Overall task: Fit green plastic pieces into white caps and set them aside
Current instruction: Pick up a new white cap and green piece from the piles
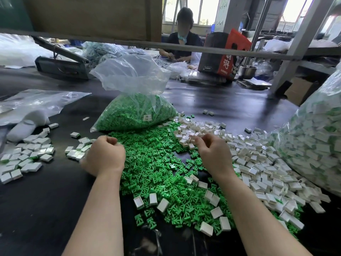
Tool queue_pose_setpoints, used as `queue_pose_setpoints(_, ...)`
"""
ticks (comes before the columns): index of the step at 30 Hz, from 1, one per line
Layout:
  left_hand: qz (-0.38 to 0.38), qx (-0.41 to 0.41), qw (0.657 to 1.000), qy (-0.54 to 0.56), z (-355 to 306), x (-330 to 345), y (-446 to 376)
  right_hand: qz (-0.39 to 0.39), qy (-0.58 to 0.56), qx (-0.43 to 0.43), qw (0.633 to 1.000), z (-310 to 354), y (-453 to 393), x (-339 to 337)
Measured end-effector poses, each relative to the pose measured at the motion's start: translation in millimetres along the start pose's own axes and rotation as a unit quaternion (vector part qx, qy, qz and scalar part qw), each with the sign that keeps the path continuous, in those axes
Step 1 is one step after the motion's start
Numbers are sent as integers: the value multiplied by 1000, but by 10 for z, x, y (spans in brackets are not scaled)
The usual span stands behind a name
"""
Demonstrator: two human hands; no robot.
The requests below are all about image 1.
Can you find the pile of white plastic caps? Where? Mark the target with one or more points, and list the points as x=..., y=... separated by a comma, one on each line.
x=274, y=162

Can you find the crumpled white plastic bag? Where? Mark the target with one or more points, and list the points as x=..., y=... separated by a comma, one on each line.
x=179, y=69

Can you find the clear bag of pale parts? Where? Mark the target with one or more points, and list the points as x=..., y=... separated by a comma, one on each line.
x=110, y=52

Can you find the brown board panel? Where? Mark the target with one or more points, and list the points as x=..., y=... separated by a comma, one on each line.
x=83, y=17

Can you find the black table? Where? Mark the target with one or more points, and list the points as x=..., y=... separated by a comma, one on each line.
x=32, y=218

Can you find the pile of green parts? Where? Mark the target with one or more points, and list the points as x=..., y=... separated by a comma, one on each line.
x=154, y=160

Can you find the large bag of white caps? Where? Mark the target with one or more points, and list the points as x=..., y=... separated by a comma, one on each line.
x=327, y=137

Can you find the person's right hand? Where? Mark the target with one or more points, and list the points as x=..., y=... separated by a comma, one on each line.
x=214, y=154

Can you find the bag of green clips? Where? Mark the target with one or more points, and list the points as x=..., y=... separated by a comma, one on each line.
x=138, y=111

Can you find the white paper sheets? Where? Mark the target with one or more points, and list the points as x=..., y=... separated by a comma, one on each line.
x=254, y=82

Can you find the pile of assembled white pieces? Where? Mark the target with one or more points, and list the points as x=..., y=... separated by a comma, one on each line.
x=27, y=156

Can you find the black and red box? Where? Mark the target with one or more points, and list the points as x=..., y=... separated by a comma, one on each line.
x=221, y=56

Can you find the empty clear plastic bag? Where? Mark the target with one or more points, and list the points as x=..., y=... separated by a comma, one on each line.
x=37, y=101

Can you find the white bags on shelf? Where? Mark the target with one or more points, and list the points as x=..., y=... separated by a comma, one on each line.
x=298, y=44

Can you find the cardboard box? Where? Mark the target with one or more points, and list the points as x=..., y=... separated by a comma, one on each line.
x=302, y=91

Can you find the metal bowl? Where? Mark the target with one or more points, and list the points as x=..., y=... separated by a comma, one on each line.
x=247, y=72

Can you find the person's left forearm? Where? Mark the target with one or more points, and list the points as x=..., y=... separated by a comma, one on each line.
x=96, y=226

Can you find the person's right forearm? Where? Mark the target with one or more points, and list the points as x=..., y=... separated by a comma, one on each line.
x=262, y=228

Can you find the white plastic sheet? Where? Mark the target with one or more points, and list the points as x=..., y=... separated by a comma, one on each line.
x=23, y=51

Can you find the person's left hand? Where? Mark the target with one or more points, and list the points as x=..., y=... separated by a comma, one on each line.
x=104, y=156

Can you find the grey metal shelf frame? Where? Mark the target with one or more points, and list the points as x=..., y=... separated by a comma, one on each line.
x=106, y=41

